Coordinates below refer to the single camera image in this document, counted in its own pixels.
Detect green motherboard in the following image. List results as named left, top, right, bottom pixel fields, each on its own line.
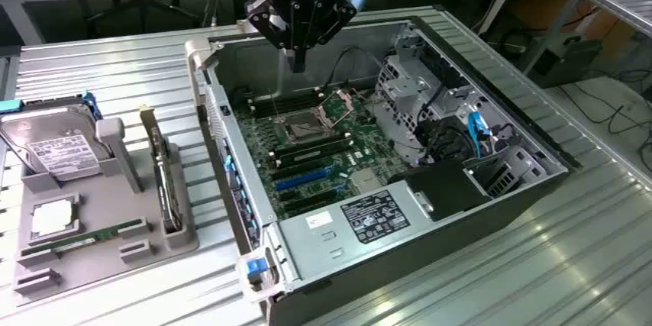
left=231, top=87, right=401, bottom=220

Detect grey parts rack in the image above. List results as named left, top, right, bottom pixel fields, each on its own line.
left=12, top=118, right=201, bottom=297

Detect blue wire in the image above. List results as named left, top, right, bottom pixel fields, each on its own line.
left=464, top=111, right=489, bottom=160

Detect hard disk with blue rails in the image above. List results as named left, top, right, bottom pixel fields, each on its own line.
left=0, top=89, right=116, bottom=183

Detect open PC case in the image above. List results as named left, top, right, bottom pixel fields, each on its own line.
left=184, top=5, right=581, bottom=326

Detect silver CPU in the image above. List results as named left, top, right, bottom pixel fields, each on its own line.
left=28, top=201, right=81, bottom=242

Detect thin black wire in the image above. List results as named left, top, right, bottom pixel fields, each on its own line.
left=327, top=45, right=384, bottom=87

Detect long black expansion slot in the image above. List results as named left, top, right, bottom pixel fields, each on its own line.
left=279, top=188, right=335, bottom=204
left=281, top=198, right=339, bottom=215
left=269, top=164, right=331, bottom=182

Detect silver power supply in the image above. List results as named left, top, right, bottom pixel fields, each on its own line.
left=264, top=182, right=433, bottom=292

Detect GPU card with metal bracket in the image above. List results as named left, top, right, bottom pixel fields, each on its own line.
left=137, top=103, right=185, bottom=234

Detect low grey disk bay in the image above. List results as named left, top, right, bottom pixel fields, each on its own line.
left=464, top=145, right=555, bottom=200

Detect tall grey disk bay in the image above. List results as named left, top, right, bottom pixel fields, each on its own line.
left=373, top=53, right=460, bottom=166

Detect loose green RAM stick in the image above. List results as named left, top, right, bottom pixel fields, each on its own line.
left=20, top=218, right=147, bottom=257

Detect blue expansion slot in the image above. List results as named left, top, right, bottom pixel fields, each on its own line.
left=275, top=173, right=336, bottom=191

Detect black wire bundle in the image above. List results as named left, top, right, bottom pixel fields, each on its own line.
left=412, top=115, right=476, bottom=167

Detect metal socket cover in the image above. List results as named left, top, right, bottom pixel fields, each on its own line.
left=315, top=88, right=364, bottom=124

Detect installed RAM stick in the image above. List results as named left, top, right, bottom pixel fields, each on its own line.
left=275, top=141, right=353, bottom=165

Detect metal frame table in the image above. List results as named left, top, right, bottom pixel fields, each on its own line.
left=552, top=0, right=652, bottom=60

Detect CPU socket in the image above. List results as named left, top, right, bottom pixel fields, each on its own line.
left=277, top=111, right=339, bottom=144

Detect thin locking lever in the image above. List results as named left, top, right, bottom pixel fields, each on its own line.
left=268, top=87, right=283, bottom=121

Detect black plastic duct cover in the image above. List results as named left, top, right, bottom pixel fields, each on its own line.
left=388, top=159, right=495, bottom=223

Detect black box on floor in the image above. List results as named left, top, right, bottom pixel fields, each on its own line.
left=529, top=35, right=604, bottom=89

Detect black chair base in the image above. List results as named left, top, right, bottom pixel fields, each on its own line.
left=84, top=0, right=203, bottom=26

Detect black floor cables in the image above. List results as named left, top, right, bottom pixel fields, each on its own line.
left=559, top=69, right=652, bottom=125

